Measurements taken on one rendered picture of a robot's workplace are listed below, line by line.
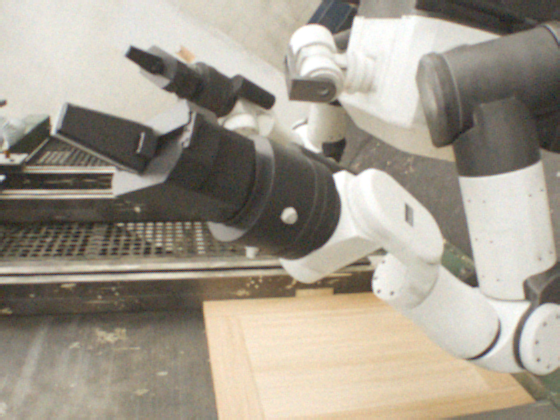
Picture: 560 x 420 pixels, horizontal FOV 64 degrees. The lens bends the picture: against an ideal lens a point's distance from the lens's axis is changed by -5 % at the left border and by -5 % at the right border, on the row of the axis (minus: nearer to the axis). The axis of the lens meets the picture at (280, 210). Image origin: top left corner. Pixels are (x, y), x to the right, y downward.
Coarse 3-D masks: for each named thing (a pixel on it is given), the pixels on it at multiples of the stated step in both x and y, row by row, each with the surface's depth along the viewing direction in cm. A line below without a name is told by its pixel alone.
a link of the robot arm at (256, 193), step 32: (160, 128) 31; (192, 128) 27; (224, 128) 31; (160, 160) 29; (192, 160) 28; (224, 160) 31; (256, 160) 35; (288, 160) 35; (128, 192) 33; (160, 192) 31; (192, 192) 29; (224, 192) 31; (256, 192) 34; (288, 192) 34; (224, 224) 36; (256, 224) 34; (288, 224) 35
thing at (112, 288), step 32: (384, 256) 103; (0, 288) 81; (32, 288) 82; (64, 288) 84; (96, 288) 85; (128, 288) 86; (160, 288) 88; (192, 288) 89; (224, 288) 91; (256, 288) 92; (288, 288) 94; (352, 288) 97
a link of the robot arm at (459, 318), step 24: (456, 288) 46; (408, 312) 46; (432, 312) 45; (456, 312) 46; (480, 312) 47; (504, 312) 50; (432, 336) 48; (456, 336) 47; (480, 336) 47; (504, 336) 48; (480, 360) 49; (504, 360) 49
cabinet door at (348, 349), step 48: (240, 336) 81; (288, 336) 83; (336, 336) 84; (384, 336) 85; (240, 384) 70; (288, 384) 71; (336, 384) 72; (384, 384) 72; (432, 384) 73; (480, 384) 73
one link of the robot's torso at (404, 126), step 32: (352, 0) 77; (384, 0) 66; (416, 0) 57; (448, 0) 54; (480, 0) 55; (512, 0) 59; (544, 0) 60; (352, 32) 76; (384, 32) 65; (416, 32) 57; (448, 32) 56; (480, 32) 56; (512, 32) 61; (384, 64) 64; (416, 64) 58; (352, 96) 74; (384, 96) 63; (416, 96) 58; (384, 128) 65; (416, 128) 60; (544, 128) 67; (448, 160) 66
